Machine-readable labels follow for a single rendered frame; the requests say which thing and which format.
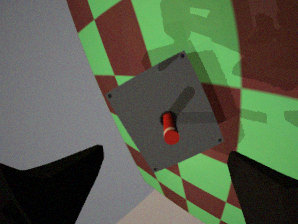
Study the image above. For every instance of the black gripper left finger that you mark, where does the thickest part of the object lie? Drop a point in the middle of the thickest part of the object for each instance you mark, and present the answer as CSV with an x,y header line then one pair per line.
x,y
53,193

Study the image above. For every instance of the grey sloped panel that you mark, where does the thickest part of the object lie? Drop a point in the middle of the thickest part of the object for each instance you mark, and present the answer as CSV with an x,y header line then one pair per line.
x,y
171,86

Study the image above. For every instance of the red peg with white band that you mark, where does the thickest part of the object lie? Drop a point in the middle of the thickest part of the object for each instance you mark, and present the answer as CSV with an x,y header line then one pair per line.
x,y
171,134

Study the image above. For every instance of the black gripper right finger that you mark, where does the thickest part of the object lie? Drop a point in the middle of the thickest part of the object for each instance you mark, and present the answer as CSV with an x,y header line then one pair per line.
x,y
265,195

